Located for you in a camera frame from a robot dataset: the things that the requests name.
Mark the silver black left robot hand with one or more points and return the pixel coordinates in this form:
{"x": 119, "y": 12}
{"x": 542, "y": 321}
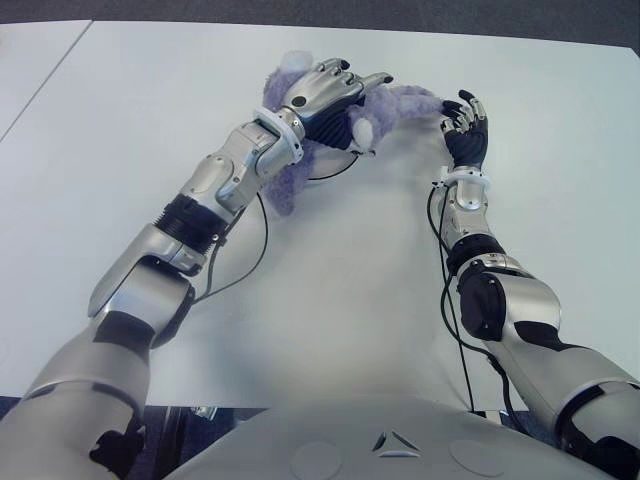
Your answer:
{"x": 320, "y": 95}

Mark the white plate with black rim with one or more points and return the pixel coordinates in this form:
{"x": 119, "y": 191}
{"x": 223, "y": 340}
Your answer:
{"x": 332, "y": 167}

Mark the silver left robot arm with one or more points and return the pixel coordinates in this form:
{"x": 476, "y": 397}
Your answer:
{"x": 145, "y": 285}

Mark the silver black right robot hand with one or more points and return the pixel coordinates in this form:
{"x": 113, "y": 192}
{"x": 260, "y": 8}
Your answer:
{"x": 467, "y": 142}

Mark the purple plush bunny doll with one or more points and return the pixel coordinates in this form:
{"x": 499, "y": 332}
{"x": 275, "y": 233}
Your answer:
{"x": 400, "y": 102}

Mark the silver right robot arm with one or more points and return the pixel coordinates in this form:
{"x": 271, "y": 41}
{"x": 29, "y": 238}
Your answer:
{"x": 535, "y": 305}

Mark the grey robot torso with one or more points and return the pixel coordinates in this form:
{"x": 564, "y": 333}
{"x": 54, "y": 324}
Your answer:
{"x": 325, "y": 435}

